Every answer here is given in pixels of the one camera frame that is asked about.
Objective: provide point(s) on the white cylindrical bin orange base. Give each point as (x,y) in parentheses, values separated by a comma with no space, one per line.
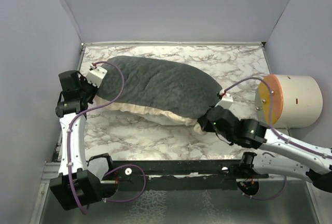
(297,101)

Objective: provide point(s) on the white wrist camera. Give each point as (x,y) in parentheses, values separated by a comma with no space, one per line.
(96,75)
(225,99)

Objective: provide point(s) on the white pillow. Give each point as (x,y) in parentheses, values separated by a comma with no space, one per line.
(166,121)

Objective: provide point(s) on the grey pillowcase with cream trim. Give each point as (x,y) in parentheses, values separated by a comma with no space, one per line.
(139,86)

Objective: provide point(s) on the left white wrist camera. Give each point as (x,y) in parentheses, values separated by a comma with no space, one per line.
(96,75)

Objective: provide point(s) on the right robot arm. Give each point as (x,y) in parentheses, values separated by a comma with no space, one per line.
(294,158)

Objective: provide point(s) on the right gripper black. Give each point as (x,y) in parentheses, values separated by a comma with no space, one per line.
(205,123)

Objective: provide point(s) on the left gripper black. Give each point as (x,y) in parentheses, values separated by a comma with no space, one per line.
(84,81)

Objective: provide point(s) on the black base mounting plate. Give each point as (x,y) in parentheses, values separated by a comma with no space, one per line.
(170,175)

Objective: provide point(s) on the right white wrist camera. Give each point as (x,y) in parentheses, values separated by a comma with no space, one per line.
(225,99)

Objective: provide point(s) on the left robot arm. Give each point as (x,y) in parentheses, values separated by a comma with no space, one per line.
(78,183)

